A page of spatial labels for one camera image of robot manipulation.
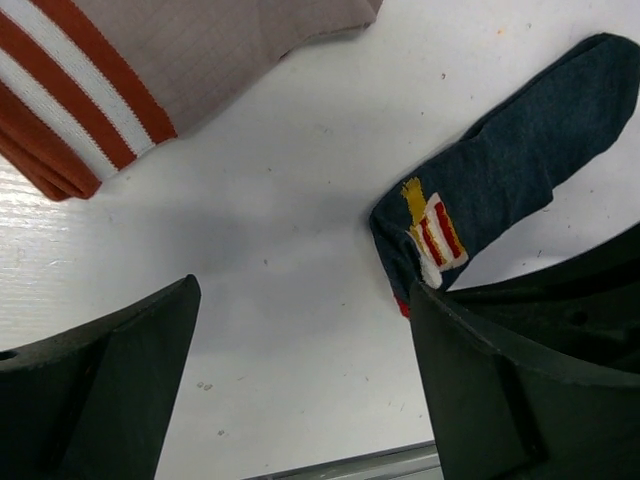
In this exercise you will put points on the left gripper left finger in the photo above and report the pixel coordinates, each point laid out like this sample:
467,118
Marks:
95,401

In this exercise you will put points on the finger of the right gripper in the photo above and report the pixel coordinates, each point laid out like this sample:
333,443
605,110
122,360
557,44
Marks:
586,307

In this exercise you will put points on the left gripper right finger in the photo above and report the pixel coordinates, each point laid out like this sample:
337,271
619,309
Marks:
503,406

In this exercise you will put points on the navy christmas sock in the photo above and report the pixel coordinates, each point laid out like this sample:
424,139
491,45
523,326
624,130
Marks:
505,167

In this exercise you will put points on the taupe sock red striped cuff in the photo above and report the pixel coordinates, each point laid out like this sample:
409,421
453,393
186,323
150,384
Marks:
88,87

